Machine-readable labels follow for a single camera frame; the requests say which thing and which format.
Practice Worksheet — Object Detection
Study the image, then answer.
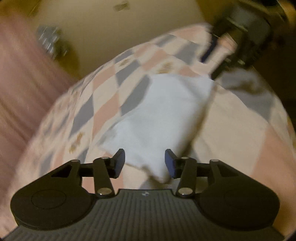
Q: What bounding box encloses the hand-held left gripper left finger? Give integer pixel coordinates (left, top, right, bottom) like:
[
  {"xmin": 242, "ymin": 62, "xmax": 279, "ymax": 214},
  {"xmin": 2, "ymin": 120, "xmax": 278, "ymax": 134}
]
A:
[{"xmin": 38, "ymin": 149, "xmax": 126, "ymax": 198}]

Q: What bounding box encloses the white shirt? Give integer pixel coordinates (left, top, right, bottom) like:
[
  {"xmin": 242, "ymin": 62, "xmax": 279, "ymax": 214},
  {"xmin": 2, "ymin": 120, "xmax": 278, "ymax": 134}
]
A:
[{"xmin": 99, "ymin": 74, "xmax": 216, "ymax": 184}]

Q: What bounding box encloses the checkered patchwork quilt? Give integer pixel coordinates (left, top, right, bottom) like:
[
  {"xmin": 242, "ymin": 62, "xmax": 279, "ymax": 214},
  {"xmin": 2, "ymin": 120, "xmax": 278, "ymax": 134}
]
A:
[{"xmin": 5, "ymin": 22, "xmax": 295, "ymax": 232}]

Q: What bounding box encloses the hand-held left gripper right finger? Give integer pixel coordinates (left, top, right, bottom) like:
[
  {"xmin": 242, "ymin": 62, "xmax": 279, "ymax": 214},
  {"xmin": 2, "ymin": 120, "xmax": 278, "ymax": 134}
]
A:
[{"xmin": 164, "ymin": 149, "xmax": 251, "ymax": 198}]

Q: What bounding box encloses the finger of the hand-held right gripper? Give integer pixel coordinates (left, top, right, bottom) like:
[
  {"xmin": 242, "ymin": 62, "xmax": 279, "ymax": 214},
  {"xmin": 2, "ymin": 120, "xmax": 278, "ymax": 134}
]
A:
[
  {"xmin": 200, "ymin": 30, "xmax": 223, "ymax": 63},
  {"xmin": 210, "ymin": 56, "xmax": 234, "ymax": 80}
]

